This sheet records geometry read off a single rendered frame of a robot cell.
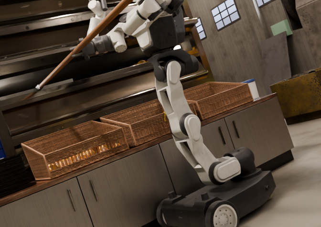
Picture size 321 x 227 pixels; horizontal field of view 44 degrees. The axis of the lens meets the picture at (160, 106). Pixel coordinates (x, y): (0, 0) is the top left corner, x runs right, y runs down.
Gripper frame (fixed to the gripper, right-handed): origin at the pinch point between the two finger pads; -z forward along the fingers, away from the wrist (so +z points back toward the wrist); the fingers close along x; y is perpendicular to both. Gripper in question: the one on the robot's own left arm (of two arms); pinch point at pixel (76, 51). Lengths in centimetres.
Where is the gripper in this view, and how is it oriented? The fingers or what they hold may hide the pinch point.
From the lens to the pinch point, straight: 216.3
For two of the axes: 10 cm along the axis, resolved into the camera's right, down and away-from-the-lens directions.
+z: 9.5, -2.9, 1.0
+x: 2.9, 9.6, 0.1
